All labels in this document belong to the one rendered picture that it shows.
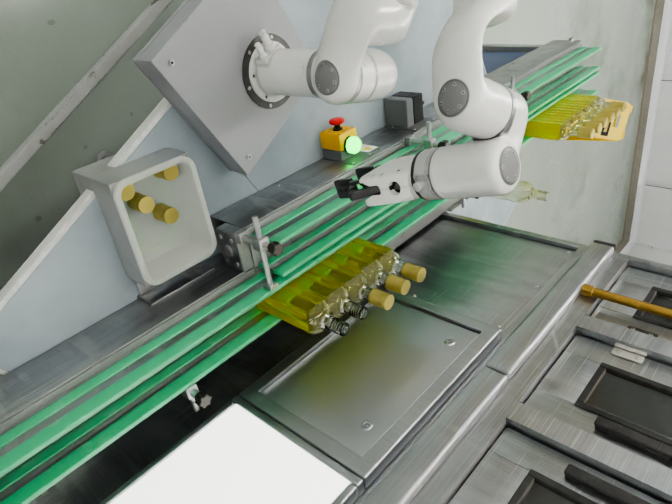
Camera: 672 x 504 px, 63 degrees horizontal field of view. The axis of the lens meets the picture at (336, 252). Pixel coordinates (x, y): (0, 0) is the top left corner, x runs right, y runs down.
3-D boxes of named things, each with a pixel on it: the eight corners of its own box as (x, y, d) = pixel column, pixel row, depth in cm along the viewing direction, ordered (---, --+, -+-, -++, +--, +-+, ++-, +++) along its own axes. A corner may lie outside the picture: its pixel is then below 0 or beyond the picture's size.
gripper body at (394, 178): (421, 211, 79) (365, 214, 87) (459, 184, 85) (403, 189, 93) (406, 162, 76) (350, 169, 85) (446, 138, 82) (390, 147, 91)
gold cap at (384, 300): (368, 307, 116) (385, 313, 113) (366, 293, 114) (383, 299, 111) (379, 298, 118) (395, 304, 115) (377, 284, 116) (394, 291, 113)
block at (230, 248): (222, 265, 123) (242, 274, 119) (212, 228, 118) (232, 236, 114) (235, 258, 125) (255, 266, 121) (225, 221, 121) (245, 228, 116)
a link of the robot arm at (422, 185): (431, 211, 77) (416, 212, 79) (465, 187, 83) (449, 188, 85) (417, 160, 75) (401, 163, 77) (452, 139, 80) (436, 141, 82)
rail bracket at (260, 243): (244, 281, 120) (283, 299, 112) (226, 212, 111) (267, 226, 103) (255, 274, 122) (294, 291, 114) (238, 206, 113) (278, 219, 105)
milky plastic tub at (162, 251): (127, 278, 113) (149, 291, 108) (88, 177, 102) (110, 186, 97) (196, 241, 124) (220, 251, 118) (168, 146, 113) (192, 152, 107)
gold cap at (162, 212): (149, 207, 111) (161, 212, 108) (164, 200, 113) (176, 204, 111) (155, 223, 113) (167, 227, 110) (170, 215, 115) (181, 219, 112)
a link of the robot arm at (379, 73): (341, 97, 116) (404, 101, 106) (297, 101, 107) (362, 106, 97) (341, 48, 113) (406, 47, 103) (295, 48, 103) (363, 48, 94)
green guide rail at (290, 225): (252, 238, 118) (277, 247, 113) (251, 234, 118) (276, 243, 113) (581, 49, 222) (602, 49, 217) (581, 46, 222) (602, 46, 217)
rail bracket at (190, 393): (166, 399, 113) (204, 428, 105) (157, 374, 110) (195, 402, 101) (183, 387, 116) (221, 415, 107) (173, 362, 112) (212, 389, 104)
